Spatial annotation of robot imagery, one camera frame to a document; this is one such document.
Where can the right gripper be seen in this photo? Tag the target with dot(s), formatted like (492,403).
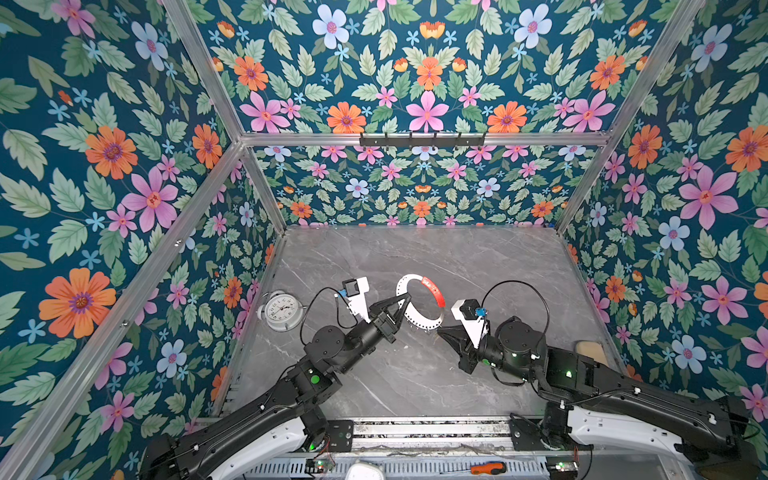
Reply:
(464,348)

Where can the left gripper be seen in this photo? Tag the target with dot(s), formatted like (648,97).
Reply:
(382,321)

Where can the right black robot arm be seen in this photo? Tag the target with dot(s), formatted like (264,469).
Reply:
(588,403)

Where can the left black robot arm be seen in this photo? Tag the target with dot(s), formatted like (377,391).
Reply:
(285,418)

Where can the white round alarm clock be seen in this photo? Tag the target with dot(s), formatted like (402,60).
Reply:
(281,312)

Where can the wooden block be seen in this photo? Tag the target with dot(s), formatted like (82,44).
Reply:
(593,350)

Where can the small circuit board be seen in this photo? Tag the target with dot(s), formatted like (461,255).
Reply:
(319,467)

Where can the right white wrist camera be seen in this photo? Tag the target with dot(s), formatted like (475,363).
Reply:
(473,318)

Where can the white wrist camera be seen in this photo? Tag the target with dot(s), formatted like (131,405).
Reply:
(354,292)
(473,318)

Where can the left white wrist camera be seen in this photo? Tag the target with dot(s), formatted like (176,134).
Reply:
(354,292)

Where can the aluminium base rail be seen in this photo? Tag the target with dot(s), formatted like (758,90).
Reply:
(420,436)

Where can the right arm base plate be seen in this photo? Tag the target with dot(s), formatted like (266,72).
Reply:
(527,435)

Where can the orange handled screwdriver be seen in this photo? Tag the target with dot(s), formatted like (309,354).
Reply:
(489,468)

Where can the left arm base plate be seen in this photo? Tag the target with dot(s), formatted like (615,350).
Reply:
(334,436)

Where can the black hook rail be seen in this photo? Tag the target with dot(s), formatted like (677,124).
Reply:
(407,140)

